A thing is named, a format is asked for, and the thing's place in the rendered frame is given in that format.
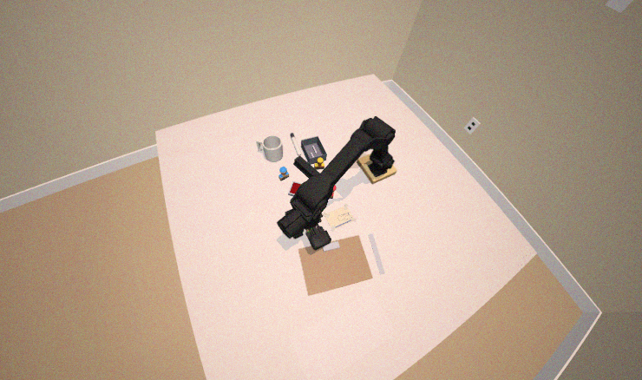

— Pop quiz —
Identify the cream paper card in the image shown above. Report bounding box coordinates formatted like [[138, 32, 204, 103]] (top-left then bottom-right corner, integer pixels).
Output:
[[323, 204, 357, 232]]

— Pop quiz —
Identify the grey flat bar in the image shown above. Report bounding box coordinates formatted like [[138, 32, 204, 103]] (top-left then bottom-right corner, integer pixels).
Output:
[[368, 233, 385, 275]]

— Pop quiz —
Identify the white marker with black cap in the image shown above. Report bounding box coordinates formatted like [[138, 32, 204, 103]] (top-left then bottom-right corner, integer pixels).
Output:
[[290, 133, 301, 155]]

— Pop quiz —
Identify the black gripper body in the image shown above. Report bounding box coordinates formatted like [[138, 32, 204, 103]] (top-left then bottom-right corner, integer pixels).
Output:
[[307, 213, 331, 250]]

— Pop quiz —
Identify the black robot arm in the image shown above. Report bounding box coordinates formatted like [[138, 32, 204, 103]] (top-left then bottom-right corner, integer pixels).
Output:
[[276, 116, 396, 239]]

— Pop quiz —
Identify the yellow-handled stamp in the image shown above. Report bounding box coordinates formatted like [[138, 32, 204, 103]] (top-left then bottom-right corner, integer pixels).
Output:
[[314, 157, 324, 170]]

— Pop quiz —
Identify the grey mug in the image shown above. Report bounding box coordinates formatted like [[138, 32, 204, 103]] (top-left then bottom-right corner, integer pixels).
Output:
[[256, 135, 283, 162]]

